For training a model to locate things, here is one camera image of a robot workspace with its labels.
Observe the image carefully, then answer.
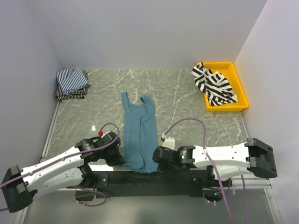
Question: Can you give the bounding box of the teal blue tank top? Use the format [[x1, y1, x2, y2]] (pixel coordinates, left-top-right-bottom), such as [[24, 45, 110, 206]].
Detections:
[[121, 92, 158, 173]]

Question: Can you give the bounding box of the black white striped top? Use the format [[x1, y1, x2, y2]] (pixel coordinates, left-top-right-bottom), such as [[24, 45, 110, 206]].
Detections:
[[191, 63, 238, 106]]

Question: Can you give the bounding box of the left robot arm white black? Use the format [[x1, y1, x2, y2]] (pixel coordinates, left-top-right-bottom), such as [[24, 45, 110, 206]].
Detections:
[[0, 132, 124, 213]]

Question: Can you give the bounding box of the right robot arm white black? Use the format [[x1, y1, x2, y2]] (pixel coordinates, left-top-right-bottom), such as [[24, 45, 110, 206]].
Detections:
[[152, 138, 278, 186]]

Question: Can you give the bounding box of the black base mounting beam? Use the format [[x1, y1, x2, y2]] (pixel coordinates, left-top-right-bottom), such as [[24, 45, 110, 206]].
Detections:
[[87, 169, 220, 198]]

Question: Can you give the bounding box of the dark striped folded top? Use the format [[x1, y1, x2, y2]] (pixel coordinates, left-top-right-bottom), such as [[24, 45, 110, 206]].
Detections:
[[54, 84, 88, 101]]

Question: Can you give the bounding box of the blue white striped folded top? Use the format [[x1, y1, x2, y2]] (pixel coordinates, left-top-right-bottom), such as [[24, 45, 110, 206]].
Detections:
[[56, 66, 90, 95]]

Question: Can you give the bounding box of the yellow plastic tray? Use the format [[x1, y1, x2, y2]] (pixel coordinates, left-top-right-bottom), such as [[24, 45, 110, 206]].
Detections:
[[203, 62, 249, 112]]

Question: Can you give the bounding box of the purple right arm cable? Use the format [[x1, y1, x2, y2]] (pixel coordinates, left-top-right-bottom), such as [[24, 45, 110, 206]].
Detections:
[[163, 118, 248, 224]]

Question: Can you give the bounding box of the aluminium extrusion rail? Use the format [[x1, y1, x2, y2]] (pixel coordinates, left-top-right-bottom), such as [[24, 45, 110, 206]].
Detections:
[[232, 175, 272, 189]]

